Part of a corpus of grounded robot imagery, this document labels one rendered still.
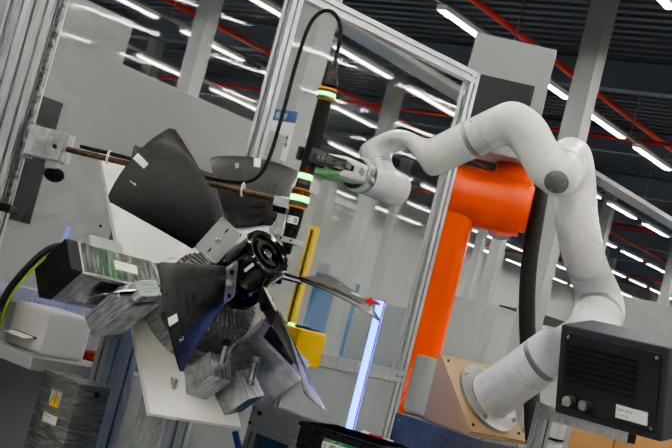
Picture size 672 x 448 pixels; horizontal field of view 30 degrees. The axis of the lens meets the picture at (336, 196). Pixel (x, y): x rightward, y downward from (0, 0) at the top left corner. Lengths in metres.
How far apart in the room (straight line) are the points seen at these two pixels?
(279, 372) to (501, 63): 4.13
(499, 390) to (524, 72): 3.83
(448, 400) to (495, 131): 0.69
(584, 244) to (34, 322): 1.33
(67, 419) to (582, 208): 1.26
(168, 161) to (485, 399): 0.99
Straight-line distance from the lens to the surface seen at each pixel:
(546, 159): 2.81
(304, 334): 3.23
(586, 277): 2.97
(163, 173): 2.73
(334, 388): 4.05
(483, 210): 6.75
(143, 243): 2.95
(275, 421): 3.28
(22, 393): 3.36
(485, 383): 3.13
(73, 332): 3.14
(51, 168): 3.03
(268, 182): 2.96
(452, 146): 2.91
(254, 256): 2.70
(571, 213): 2.92
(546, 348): 3.03
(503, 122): 2.86
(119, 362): 3.01
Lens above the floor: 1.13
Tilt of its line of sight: 5 degrees up
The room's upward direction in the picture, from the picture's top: 14 degrees clockwise
